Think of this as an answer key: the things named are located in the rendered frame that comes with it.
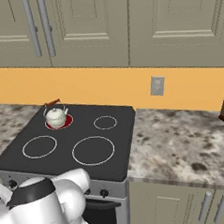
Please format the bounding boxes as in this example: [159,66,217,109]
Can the black glass hob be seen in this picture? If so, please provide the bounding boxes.
[0,97,141,190]

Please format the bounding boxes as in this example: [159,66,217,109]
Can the grey stove with oven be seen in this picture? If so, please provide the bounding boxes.
[0,162,132,224]

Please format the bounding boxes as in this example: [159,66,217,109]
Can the olive base cupboard door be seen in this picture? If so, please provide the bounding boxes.
[202,188,224,224]
[127,175,217,224]

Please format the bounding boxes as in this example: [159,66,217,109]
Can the grey wall socket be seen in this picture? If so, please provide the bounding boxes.
[149,75,167,97]

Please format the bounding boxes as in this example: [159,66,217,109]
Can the white kettle with brown handle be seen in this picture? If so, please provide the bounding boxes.
[42,97,70,128]

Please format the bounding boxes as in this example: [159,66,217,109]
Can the olive wall cupboard door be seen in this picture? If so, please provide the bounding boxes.
[36,0,134,73]
[125,0,224,74]
[0,0,52,71]

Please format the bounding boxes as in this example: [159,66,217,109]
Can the black oven door handle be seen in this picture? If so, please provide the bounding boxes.
[85,196,123,211]

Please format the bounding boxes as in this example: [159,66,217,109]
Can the grey bar cupboard handle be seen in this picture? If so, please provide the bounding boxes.
[22,0,43,59]
[211,192,224,224]
[196,190,215,223]
[36,0,57,58]

